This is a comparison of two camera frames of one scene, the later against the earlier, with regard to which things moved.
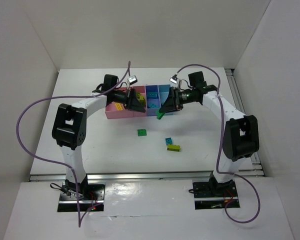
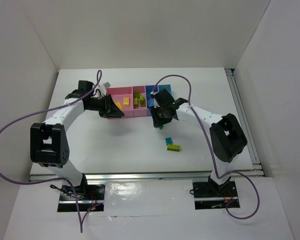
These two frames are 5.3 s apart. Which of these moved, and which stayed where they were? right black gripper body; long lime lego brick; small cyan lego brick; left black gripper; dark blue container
Moved: left black gripper; right black gripper body
Stayed: dark blue container; long lime lego brick; small cyan lego brick
